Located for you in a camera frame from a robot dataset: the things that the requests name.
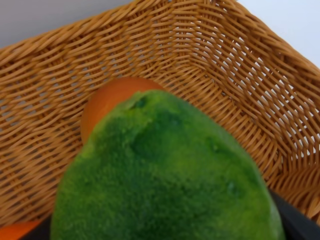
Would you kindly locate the green lime fruit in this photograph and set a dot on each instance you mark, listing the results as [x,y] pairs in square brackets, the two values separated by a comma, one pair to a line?
[157,168]

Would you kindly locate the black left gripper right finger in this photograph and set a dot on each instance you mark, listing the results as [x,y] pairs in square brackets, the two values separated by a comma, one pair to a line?
[296,226]

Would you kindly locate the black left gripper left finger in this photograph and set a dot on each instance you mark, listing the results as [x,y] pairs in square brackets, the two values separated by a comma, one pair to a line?
[41,232]

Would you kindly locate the orange tangerine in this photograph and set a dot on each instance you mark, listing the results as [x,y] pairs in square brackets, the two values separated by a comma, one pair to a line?
[17,230]

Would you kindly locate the light brown wicker basket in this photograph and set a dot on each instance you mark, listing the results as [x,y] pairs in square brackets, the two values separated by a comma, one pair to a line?
[213,53]

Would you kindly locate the red yellow peach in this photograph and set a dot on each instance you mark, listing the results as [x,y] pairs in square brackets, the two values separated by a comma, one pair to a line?
[108,96]

